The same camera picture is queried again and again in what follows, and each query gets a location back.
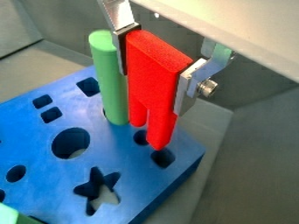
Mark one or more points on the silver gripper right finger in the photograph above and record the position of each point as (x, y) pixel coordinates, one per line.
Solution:
(195, 78)

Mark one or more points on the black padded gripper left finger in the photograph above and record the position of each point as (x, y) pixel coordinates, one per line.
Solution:
(122, 23)

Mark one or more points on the red square-circle block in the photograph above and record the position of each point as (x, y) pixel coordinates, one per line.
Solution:
(154, 65)

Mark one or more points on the blue foam peg board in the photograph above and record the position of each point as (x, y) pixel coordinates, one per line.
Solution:
(73, 169)

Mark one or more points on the green round peg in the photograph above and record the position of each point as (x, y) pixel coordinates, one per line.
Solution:
(113, 81)

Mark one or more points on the green hexagonal peg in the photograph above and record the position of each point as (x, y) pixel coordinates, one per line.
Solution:
(10, 216)

